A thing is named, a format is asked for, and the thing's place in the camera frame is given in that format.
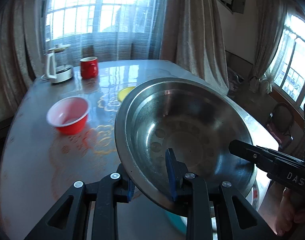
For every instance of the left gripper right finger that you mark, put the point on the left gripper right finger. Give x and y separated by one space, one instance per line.
235 217

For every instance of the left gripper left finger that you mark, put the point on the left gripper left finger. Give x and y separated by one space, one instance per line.
69 217

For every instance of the large steel bowl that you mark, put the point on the large steel bowl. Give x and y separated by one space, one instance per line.
194 121

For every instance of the red plastic bowl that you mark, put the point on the red plastic bowl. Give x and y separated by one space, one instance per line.
69 115

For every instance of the yellow bowl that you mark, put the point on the yellow bowl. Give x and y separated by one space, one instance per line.
124 92

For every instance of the person's right hand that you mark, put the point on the person's right hand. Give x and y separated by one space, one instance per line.
290 219

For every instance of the wooden chair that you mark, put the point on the wooden chair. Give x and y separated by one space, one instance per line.
279 124

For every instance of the teal plate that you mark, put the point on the teal plate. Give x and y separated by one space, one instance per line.
177 222

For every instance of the lace tablecloth with clear cover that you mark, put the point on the lace tablecloth with clear cover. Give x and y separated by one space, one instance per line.
39 164

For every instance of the white glass electric kettle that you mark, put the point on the white glass electric kettle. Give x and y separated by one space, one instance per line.
57 72

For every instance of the red mug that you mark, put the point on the red mug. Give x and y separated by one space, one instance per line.
89 67

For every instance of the beige curtain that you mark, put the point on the beige curtain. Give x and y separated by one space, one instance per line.
192 38

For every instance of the sheer window curtain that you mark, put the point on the sheer window curtain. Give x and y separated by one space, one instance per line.
109 30

